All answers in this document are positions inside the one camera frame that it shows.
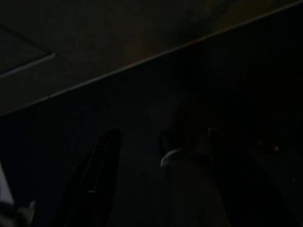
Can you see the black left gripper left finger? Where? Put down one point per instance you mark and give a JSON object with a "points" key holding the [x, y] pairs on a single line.
{"points": [[94, 179]]}

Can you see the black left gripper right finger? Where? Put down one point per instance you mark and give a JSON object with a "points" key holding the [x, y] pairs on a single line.
{"points": [[201, 189]]}

